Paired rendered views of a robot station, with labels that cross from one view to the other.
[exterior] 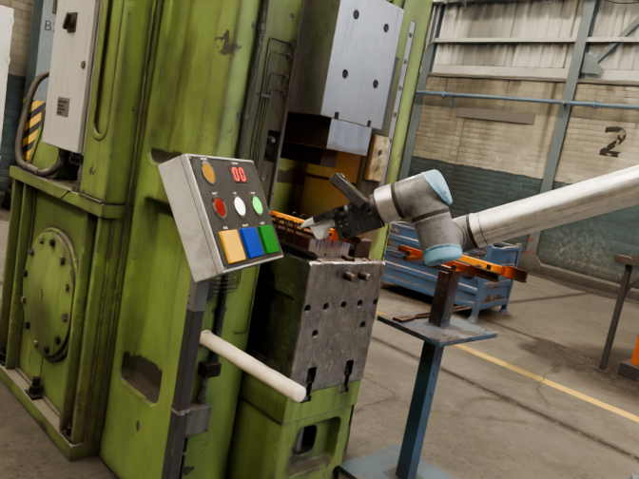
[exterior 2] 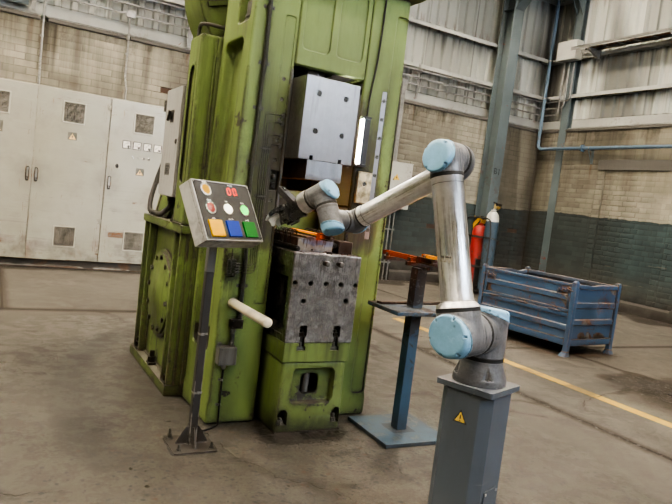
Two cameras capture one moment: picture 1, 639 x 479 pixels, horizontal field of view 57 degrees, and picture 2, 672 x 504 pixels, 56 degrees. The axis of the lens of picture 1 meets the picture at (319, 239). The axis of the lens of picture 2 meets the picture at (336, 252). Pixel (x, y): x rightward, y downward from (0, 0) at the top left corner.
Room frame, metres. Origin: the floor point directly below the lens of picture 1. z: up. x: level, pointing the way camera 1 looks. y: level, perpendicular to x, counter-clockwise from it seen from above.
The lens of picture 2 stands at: (-1.01, -1.05, 1.17)
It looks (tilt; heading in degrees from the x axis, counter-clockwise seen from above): 4 degrees down; 17
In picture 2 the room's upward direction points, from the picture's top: 7 degrees clockwise
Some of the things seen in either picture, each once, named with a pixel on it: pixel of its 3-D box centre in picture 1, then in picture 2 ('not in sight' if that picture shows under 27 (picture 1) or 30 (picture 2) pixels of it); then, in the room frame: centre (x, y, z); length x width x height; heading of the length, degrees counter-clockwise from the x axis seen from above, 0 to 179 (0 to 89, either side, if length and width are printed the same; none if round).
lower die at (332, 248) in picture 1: (288, 231); (297, 239); (2.09, 0.11, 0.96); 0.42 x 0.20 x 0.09; 47
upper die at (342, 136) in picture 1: (305, 131); (305, 171); (2.09, 0.11, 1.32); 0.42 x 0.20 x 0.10; 47
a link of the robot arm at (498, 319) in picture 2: not in sight; (484, 330); (1.27, -0.94, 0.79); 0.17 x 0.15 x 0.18; 155
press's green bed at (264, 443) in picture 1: (265, 415); (290, 372); (2.13, 0.08, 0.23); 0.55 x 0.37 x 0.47; 47
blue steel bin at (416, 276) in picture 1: (444, 265); (544, 307); (5.86, -1.29, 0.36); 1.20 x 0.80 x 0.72; 52
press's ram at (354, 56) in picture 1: (326, 62); (318, 124); (2.12, 0.08, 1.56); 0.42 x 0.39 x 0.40; 47
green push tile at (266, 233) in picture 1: (267, 239); (249, 230); (1.53, 0.14, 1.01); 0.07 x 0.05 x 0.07; 162
